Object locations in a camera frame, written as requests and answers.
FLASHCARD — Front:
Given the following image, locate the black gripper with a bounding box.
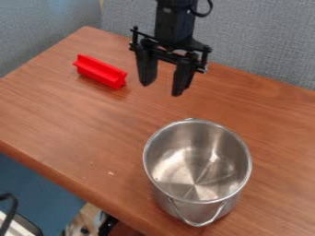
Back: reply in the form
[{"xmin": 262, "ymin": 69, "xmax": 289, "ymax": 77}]
[{"xmin": 130, "ymin": 0, "xmax": 213, "ymax": 97}]

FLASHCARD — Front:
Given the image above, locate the red plastic block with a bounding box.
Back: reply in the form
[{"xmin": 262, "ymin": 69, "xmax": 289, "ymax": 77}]
[{"xmin": 73, "ymin": 54, "xmax": 129, "ymax": 89}]

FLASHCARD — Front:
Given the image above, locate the metal pot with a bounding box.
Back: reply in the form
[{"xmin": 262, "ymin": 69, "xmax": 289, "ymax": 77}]
[{"xmin": 143, "ymin": 118, "xmax": 253, "ymax": 228}]

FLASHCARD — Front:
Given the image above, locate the grey device under table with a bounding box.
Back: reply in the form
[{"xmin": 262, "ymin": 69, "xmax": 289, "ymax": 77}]
[{"xmin": 0, "ymin": 214, "xmax": 43, "ymax": 236}]

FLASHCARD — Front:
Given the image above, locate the black cable loop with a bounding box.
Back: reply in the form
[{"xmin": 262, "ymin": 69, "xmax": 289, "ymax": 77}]
[{"xmin": 0, "ymin": 193, "xmax": 21, "ymax": 236}]

